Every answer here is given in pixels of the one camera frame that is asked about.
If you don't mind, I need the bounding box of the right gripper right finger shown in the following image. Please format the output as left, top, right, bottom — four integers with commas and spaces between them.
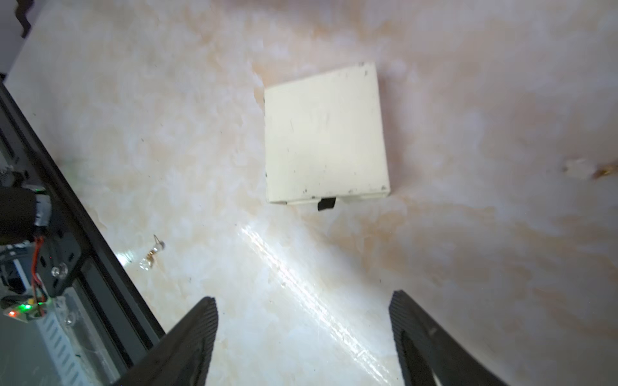
389, 290, 505, 385

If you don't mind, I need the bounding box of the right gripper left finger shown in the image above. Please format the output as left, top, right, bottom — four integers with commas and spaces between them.
115, 297, 219, 386

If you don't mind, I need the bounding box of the cream drawer jewelry box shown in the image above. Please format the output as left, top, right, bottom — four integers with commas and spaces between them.
264, 62, 391, 210

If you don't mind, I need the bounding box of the white slotted cable duct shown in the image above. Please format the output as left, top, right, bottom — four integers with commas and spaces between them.
35, 297, 120, 385

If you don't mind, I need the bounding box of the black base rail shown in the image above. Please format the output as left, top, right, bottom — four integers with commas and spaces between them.
1, 88, 164, 380

